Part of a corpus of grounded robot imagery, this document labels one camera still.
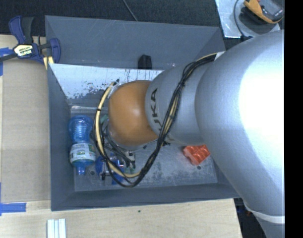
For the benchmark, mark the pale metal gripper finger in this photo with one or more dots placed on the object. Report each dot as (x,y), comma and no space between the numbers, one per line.
(116,161)
(107,173)

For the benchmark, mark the blue plastic thing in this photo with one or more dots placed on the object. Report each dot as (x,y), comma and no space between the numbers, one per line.
(99,165)

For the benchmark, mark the clear blue plastic bottle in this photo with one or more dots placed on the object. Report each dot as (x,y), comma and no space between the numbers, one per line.
(81,135)

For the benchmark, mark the orange-red toy block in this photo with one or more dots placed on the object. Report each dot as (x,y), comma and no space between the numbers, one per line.
(197,154)

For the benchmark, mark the pale wood flat board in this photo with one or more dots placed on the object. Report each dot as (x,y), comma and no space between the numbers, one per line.
(24,133)

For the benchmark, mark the grey metal bin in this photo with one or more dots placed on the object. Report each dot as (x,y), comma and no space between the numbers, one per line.
(121,41)

